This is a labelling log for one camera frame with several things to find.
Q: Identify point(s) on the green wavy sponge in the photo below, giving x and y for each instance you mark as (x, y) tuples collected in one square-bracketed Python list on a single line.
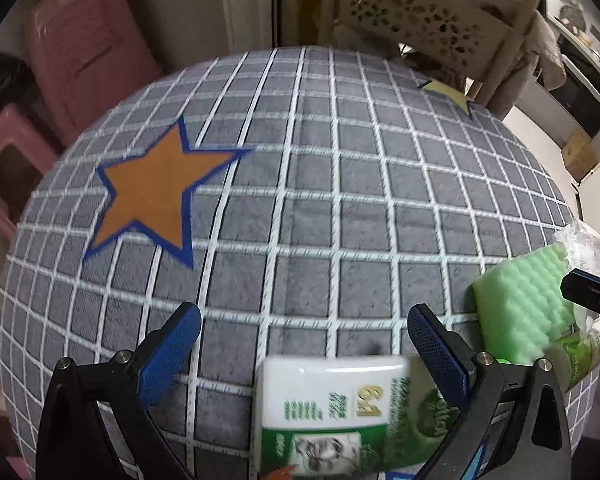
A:
[(520, 300)]

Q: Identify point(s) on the black plastic bag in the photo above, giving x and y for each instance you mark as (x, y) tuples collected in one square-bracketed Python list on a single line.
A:
[(0, 80)]

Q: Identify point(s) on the beige perforated storage rack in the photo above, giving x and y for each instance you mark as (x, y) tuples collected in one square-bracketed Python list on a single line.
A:
[(430, 15)]

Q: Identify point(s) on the green and white wipes packet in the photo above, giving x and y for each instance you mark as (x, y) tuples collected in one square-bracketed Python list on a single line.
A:
[(330, 410)]

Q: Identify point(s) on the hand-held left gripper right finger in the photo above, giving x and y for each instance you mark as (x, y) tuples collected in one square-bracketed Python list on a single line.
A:
[(437, 360)]

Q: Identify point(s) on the grey checked star blanket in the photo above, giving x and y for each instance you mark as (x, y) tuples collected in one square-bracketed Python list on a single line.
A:
[(330, 220)]

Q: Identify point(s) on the clear plastic bag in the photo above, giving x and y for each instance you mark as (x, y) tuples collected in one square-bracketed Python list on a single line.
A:
[(585, 245)]

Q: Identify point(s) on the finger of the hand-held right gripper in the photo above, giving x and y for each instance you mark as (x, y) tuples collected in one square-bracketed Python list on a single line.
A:
[(592, 292)]

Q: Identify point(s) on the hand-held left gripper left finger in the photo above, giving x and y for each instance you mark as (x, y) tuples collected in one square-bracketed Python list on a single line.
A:
[(172, 355)]

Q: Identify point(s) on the cardboard box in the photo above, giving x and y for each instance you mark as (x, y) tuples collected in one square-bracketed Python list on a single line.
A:
[(577, 155)]

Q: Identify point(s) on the pink plastic stool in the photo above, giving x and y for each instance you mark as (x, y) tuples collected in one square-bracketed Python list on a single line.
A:
[(90, 50), (10, 160)]

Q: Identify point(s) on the printed pale shopping bag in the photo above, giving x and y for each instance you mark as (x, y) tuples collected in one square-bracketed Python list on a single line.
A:
[(545, 55)]

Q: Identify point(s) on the green and white bottle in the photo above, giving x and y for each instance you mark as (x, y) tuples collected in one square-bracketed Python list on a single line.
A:
[(580, 360)]

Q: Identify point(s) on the black built-in oven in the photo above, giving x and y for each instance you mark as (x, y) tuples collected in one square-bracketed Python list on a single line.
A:
[(592, 105)]

